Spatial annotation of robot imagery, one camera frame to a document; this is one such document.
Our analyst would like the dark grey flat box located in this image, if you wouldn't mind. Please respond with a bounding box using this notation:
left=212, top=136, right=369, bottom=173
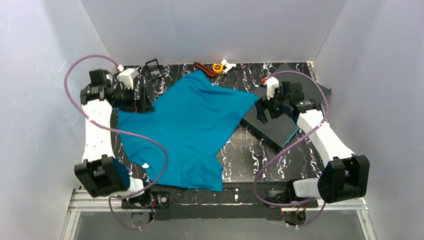
left=241, top=73, right=323, bottom=152

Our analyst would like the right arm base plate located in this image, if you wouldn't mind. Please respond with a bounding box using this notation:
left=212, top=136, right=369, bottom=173
left=265, top=190, right=319, bottom=226

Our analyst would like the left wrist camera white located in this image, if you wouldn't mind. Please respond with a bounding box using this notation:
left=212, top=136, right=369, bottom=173
left=117, top=68, right=138, bottom=90

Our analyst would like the red black utility knife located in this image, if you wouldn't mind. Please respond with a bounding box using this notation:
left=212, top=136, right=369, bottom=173
left=194, top=61, right=216, bottom=78

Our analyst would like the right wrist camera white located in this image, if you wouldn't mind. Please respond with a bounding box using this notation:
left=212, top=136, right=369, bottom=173
left=261, top=76, right=280, bottom=100

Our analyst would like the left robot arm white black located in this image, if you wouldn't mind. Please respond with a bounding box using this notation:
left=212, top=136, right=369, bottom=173
left=74, top=68, right=154, bottom=198

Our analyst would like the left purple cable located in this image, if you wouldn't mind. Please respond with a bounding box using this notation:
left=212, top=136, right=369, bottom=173
left=64, top=54, right=169, bottom=231

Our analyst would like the black frame stand rear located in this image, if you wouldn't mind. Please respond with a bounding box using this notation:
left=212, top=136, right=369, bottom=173
left=145, top=58, right=163, bottom=81

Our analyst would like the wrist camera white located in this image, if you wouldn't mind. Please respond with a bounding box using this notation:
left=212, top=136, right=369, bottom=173
left=261, top=76, right=280, bottom=100
left=117, top=68, right=138, bottom=90

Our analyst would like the yellow tape measure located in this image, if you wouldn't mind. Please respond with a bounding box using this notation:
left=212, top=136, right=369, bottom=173
left=211, top=63, right=224, bottom=75

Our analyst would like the aluminium rail frame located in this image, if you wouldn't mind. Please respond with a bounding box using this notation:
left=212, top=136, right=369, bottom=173
left=61, top=62, right=378, bottom=240

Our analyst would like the white plastic fitting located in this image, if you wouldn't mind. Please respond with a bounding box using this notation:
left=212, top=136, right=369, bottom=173
left=220, top=59, right=237, bottom=75

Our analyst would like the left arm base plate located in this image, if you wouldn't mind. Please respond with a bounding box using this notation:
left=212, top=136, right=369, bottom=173
left=120, top=189, right=171, bottom=210

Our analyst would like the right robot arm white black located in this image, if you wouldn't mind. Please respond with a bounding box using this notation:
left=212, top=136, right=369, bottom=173
left=255, top=77, right=370, bottom=204

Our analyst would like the blue garment cloth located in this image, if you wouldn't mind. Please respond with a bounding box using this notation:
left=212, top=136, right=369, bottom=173
left=118, top=71, right=257, bottom=192

